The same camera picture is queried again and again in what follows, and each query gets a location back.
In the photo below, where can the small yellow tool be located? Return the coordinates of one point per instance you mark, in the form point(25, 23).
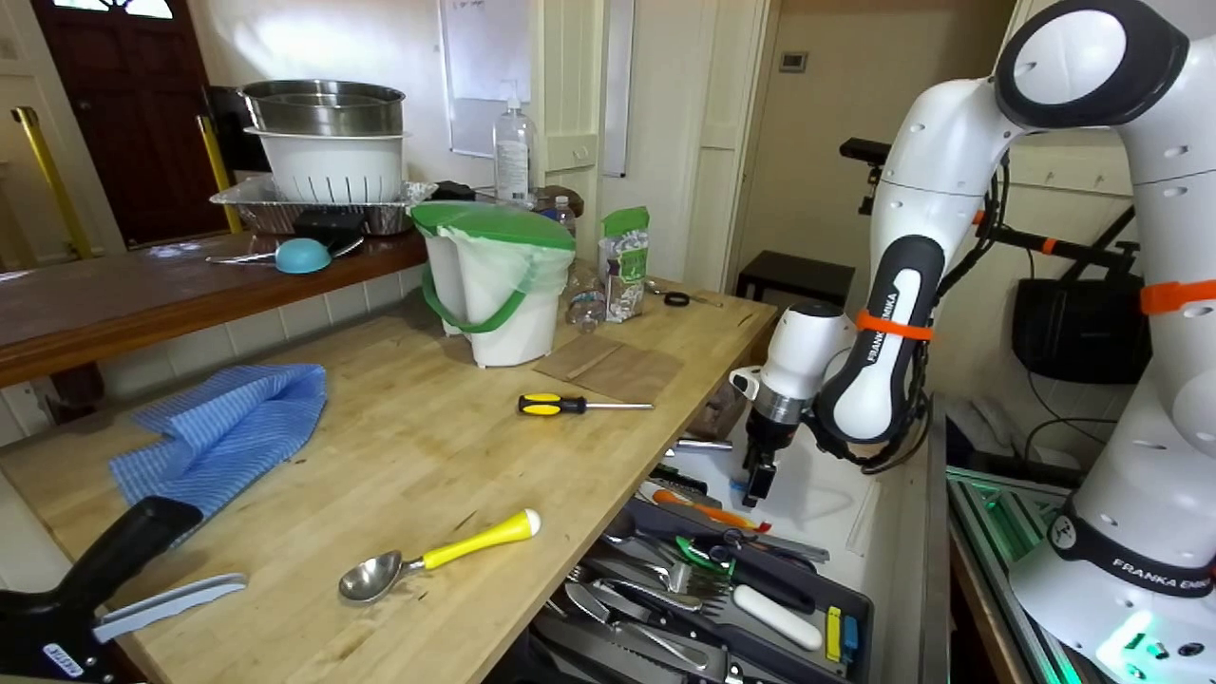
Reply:
point(835, 634)

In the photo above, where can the white wall paper sheet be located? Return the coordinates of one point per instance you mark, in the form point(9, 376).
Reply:
point(489, 72)

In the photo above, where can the white bin with green lid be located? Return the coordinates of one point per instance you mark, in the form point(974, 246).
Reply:
point(500, 297)

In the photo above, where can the black mounting rod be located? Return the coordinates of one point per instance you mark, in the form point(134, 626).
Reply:
point(1064, 248)

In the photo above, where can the steel pot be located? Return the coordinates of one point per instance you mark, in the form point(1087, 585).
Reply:
point(324, 107)

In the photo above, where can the dark brown door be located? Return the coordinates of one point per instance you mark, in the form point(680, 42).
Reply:
point(125, 117)

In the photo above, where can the blue dish brush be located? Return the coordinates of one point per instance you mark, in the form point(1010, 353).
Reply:
point(303, 256)

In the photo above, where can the dark brown bar counter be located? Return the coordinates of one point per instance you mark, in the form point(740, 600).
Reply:
point(152, 297)

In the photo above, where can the black stool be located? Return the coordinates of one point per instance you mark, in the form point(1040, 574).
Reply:
point(799, 273)

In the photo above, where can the black hanging bag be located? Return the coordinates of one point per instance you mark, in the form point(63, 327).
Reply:
point(1075, 332)

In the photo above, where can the yellow pole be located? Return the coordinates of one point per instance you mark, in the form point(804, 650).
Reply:
point(218, 174)

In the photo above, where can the small brown wooden item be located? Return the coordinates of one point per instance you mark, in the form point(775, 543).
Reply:
point(714, 417)

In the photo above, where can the large clear bottle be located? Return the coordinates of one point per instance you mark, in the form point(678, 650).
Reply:
point(513, 158)

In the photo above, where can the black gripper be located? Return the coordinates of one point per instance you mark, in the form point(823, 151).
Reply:
point(768, 441)

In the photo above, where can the clear food bag green label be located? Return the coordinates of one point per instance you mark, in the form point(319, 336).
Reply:
point(626, 262)

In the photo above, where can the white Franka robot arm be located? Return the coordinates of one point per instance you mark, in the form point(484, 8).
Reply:
point(1125, 381)

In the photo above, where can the open wooden drawer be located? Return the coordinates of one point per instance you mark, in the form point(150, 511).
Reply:
point(887, 555)

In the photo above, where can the white colander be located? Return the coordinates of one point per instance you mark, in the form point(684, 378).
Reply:
point(333, 168)

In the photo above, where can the blue cloth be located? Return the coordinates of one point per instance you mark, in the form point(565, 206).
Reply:
point(234, 424)

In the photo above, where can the metal robot mounting frame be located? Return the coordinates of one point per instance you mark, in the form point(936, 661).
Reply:
point(1010, 535)

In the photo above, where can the wall light switch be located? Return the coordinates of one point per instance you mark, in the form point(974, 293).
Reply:
point(794, 61)

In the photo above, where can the clear dish tray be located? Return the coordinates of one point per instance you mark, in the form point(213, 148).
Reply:
point(251, 192)

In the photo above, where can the wooden butcher block island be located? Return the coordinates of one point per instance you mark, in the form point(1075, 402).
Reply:
point(381, 468)

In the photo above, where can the yellow black screwdriver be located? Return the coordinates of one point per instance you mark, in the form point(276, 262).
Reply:
point(573, 406)

